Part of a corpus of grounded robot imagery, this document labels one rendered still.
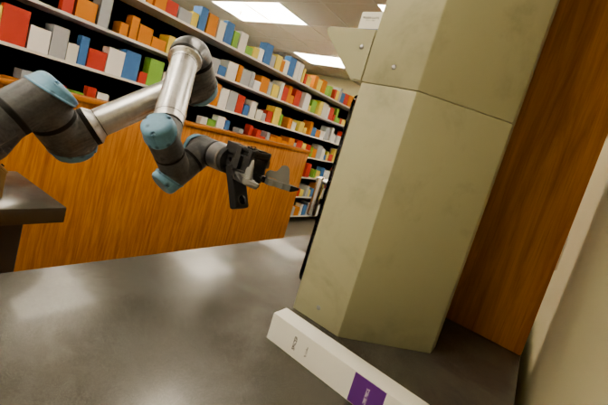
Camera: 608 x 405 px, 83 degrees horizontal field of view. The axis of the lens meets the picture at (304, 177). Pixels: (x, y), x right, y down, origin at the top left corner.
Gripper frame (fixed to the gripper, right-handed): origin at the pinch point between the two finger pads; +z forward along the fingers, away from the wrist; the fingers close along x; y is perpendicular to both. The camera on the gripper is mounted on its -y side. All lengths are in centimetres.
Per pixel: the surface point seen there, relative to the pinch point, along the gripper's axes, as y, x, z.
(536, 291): -4, 33, 53
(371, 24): 40.0, 1.5, 9.3
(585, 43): 51, 33, 45
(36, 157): -41, 9, -180
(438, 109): 25.0, -0.9, 29.2
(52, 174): -50, 18, -180
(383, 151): 15.3, -4.4, 23.3
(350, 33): 35.5, -4.8, 9.3
